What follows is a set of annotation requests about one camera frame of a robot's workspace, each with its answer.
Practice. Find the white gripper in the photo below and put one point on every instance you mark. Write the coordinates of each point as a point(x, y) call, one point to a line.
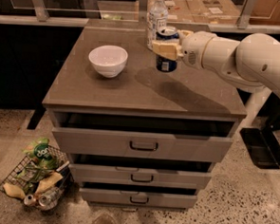
point(191, 48)

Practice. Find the blue pepsi can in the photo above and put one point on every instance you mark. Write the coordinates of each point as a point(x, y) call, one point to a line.
point(168, 34)

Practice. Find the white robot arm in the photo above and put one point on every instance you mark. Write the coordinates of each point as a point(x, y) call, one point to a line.
point(250, 64)

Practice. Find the white ceramic bowl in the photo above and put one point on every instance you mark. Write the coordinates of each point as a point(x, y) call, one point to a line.
point(109, 61)

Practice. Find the silver can in basket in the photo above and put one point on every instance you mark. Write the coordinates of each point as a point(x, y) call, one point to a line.
point(49, 198)

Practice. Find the clear plastic water bottle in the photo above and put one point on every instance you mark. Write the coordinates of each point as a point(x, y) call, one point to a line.
point(157, 18)

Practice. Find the cardboard box behind glass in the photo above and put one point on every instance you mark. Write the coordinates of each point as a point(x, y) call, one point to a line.
point(214, 11)

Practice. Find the grey drawer cabinet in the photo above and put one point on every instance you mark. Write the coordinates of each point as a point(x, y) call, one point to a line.
point(139, 90)

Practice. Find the top grey drawer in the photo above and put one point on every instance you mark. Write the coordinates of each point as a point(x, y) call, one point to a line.
point(143, 137)

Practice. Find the grey drawer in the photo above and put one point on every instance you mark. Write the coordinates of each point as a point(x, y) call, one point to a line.
point(148, 172)
point(143, 137)
point(119, 194)

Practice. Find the middle grey drawer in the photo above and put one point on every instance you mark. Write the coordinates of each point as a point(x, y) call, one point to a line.
point(148, 172)

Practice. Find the bottom grey drawer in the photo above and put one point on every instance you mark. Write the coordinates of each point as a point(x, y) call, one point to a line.
point(119, 194)

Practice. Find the green snack bag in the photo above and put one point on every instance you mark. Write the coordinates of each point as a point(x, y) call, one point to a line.
point(38, 152)

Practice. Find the yellow chip bag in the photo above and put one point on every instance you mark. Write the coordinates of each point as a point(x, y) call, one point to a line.
point(48, 182)

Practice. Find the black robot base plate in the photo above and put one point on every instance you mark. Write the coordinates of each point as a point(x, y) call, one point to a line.
point(263, 147)

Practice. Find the black wire basket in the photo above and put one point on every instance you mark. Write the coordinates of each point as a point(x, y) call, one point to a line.
point(25, 177)

